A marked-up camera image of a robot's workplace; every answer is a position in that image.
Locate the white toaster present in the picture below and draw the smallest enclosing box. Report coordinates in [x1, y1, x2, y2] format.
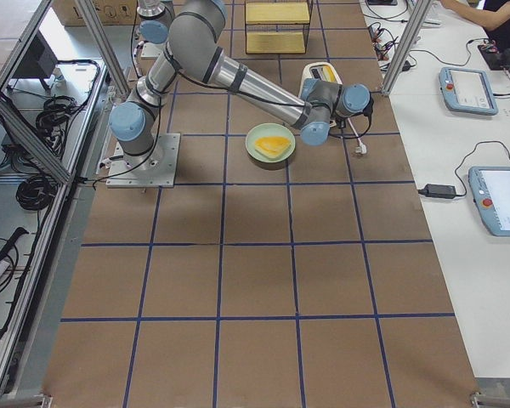
[299, 61, 343, 128]

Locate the bread slice in toaster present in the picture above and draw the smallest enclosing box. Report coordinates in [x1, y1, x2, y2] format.
[322, 66, 340, 83]

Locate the triangular bread on plate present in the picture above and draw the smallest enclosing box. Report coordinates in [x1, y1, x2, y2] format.
[254, 136, 291, 158]

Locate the light green plate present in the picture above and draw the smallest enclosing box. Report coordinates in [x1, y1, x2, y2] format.
[245, 123, 296, 163]

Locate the black power adapter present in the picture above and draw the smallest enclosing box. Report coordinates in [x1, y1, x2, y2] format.
[417, 184, 456, 200]

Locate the upper blue teach pendant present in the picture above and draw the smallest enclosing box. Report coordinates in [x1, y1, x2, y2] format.
[439, 67, 499, 116]

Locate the blue teach pendant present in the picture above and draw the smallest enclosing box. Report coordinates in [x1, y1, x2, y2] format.
[468, 167, 510, 237]
[439, 67, 499, 116]

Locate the lower blue teach pendant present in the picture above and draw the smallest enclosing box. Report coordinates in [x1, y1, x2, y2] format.
[468, 167, 510, 237]

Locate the black monitor on floor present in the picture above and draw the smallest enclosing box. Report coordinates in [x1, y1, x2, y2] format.
[9, 31, 58, 91]

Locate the person in black shirt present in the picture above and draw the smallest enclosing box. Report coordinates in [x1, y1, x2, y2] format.
[440, 0, 510, 47]

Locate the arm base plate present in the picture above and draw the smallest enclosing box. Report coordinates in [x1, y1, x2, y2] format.
[136, 41, 164, 60]
[105, 132, 181, 188]

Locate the white toaster power cord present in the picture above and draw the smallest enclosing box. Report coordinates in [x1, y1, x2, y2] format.
[342, 117, 370, 156]

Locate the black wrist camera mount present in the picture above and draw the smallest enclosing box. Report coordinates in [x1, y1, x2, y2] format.
[362, 97, 374, 117]

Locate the black wire basket shelf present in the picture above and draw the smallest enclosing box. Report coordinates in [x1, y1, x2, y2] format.
[244, 1, 313, 54]

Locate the black cable coil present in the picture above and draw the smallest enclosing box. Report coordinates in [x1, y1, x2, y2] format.
[15, 174, 52, 212]

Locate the aluminium frame post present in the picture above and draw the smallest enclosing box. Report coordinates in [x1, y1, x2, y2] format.
[381, 0, 431, 96]

